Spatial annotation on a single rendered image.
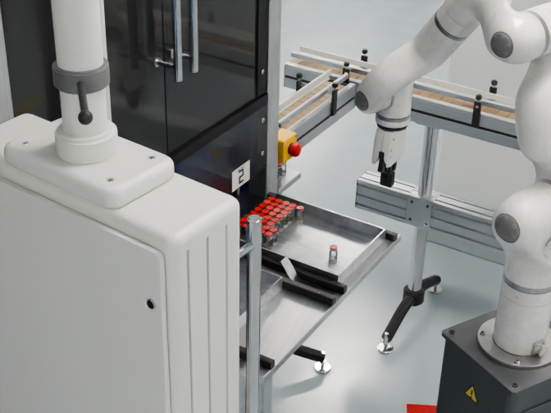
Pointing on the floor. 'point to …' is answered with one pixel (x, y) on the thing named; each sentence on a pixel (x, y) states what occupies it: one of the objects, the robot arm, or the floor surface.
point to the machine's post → (262, 180)
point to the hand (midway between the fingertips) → (387, 178)
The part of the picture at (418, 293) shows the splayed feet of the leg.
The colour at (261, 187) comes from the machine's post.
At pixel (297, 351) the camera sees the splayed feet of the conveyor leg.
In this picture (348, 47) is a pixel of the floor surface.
